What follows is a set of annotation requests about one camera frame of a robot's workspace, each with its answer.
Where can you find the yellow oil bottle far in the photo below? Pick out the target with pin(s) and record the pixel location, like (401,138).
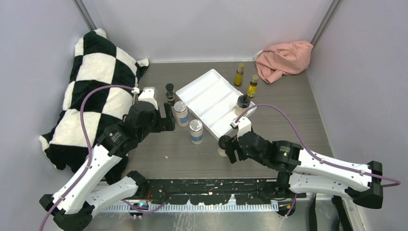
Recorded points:
(239,75)

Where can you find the small dark bottle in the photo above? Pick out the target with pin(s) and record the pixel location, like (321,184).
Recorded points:
(169,87)
(170,97)

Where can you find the silver lid jar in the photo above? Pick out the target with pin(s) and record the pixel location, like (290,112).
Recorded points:
(196,131)
(181,113)

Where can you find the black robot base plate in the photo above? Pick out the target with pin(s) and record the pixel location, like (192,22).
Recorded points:
(213,191)

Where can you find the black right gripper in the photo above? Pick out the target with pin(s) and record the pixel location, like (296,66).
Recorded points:
(230,152)

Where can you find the white divided plastic tray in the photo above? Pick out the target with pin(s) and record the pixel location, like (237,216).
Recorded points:
(212,100)

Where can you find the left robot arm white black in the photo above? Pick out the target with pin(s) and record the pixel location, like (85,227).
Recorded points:
(75,204)

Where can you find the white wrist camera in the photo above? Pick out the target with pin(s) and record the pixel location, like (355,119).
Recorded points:
(148,94)
(243,125)

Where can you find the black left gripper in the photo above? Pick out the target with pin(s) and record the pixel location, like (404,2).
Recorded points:
(167,123)

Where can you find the small dark bottle far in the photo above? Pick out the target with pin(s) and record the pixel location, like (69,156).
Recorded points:
(169,87)

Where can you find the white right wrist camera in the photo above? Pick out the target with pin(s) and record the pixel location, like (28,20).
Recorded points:
(243,125)

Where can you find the small dark bottle near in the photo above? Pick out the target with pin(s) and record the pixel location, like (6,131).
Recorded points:
(170,97)

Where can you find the pink cloth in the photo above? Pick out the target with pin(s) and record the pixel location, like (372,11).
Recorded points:
(282,59)

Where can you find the black cap jar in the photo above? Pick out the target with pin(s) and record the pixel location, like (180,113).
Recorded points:
(243,102)
(222,151)

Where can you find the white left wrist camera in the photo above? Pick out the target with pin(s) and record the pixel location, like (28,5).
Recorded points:
(148,94)

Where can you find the yellow oil bottle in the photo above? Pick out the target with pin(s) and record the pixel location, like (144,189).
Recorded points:
(251,91)
(239,75)

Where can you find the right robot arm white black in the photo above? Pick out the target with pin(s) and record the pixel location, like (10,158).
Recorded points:
(299,172)

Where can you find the black white checkered blanket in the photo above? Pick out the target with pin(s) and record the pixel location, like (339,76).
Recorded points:
(98,95)

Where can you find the yellow oil bottle near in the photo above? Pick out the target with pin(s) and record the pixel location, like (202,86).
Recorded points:
(251,91)

